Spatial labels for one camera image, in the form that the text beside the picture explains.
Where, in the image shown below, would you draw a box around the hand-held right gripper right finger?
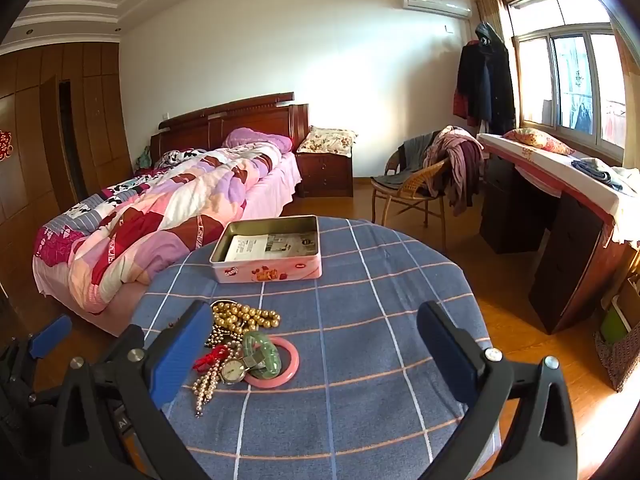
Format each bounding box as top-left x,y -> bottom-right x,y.
416,301 -> 581,480

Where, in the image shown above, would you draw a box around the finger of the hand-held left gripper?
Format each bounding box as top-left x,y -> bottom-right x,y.
10,314 -> 73,391

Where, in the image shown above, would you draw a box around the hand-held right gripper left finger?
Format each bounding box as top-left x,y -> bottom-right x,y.
50,300 -> 216,480

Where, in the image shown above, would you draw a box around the red knot tassel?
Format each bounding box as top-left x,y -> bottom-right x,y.
192,345 -> 231,373

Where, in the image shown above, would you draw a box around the silver bead chain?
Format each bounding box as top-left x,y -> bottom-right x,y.
205,322 -> 236,348

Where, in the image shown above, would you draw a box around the small pale pearl necklace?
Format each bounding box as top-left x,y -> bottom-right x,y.
192,365 -> 226,418

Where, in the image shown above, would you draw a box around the silver wristwatch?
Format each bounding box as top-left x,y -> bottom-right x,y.
220,347 -> 266,386

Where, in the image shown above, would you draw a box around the green jade bangle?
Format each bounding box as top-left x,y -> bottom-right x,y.
242,330 -> 283,380

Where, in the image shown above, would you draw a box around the gold pearl necklace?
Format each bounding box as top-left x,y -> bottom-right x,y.
212,301 -> 282,348

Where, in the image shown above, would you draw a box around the pink bangle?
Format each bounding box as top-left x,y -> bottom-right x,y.
245,336 -> 301,390

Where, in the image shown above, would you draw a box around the pink tin box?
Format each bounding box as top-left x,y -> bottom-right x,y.
209,215 -> 323,285

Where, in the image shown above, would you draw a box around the blue plaid tablecloth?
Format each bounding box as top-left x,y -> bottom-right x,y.
131,216 -> 503,480

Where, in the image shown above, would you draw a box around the pink patchwork quilt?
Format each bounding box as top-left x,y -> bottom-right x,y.
34,142 -> 281,316

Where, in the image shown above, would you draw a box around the dark wooden desk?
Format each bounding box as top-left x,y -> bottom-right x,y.
477,132 -> 640,336

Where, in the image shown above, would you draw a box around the wicker chair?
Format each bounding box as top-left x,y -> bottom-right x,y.
371,142 -> 451,241

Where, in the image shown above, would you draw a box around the patterned storage basket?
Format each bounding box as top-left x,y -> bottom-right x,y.
594,320 -> 640,393

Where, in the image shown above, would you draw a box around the pink and maroon clothes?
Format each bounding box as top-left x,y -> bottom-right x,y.
424,126 -> 485,217

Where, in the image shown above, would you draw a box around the black and white pillow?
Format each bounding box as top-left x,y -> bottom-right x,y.
155,149 -> 206,168

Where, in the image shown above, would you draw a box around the grey garment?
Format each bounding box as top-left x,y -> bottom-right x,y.
375,132 -> 441,186

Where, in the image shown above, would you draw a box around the white desk cloth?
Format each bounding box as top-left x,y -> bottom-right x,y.
477,132 -> 640,246

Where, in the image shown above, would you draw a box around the wooden nightstand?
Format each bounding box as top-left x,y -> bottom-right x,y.
295,152 -> 355,198

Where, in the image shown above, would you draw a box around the purple pillow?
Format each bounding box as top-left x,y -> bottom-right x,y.
222,127 -> 293,153

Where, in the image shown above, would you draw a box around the pink floral cushion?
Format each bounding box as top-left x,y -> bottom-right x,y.
502,127 -> 576,157

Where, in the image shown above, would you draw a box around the brown wooden wardrobe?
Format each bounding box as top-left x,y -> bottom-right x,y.
0,40 -> 133,241

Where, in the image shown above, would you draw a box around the wooden bed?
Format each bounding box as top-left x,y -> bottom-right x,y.
32,92 -> 311,336

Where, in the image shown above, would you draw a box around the folded clothes pile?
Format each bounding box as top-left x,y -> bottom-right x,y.
570,157 -> 640,193

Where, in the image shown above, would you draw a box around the floral pillow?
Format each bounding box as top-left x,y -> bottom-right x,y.
297,126 -> 358,156

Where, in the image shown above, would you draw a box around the hanging dark coats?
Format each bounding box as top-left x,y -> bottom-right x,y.
452,21 -> 517,136

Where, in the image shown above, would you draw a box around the window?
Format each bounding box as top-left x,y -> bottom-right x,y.
502,0 -> 631,151

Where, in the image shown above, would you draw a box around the beige curtain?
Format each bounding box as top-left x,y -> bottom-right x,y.
469,0 -> 526,121

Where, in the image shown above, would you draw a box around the white air conditioner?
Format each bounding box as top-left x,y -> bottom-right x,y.
401,0 -> 473,18

